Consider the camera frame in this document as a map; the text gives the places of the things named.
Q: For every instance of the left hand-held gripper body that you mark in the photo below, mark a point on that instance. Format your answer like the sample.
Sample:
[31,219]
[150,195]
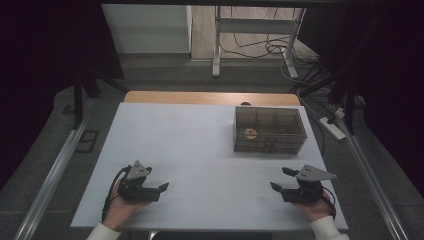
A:
[135,173]

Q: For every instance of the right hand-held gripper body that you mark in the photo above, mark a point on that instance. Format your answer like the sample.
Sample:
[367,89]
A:
[313,174]

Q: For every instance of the clear brown drawer box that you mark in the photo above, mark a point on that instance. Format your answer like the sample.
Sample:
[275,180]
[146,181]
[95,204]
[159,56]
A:
[280,131]

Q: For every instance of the person's right hand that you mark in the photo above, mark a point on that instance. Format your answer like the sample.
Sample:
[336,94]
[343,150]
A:
[316,210]

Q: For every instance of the person's left hand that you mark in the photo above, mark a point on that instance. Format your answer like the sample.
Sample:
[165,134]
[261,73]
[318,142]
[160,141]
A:
[118,210]

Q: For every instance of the white table mat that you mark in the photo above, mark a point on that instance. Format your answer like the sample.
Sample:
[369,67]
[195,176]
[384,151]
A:
[173,140]

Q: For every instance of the white power strip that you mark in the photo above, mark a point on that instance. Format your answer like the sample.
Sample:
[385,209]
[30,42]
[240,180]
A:
[332,128]

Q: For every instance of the white plug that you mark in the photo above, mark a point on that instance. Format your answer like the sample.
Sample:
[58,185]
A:
[340,112]

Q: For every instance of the black metal stand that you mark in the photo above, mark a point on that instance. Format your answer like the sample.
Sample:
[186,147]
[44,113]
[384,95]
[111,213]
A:
[78,100]
[349,106]

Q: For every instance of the wooden table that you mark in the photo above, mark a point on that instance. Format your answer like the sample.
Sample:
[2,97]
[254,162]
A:
[200,97]

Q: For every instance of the dark curtain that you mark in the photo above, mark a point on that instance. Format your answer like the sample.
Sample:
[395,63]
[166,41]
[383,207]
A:
[40,66]
[393,83]

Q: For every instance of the white cabinet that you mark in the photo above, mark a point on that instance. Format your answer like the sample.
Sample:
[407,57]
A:
[146,30]

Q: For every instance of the aluminium floor rail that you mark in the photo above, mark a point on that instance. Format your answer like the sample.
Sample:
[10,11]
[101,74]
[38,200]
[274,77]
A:
[56,170]
[370,173]

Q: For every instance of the white metal desk frame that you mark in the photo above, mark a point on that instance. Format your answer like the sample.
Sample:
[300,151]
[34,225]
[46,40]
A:
[256,25]

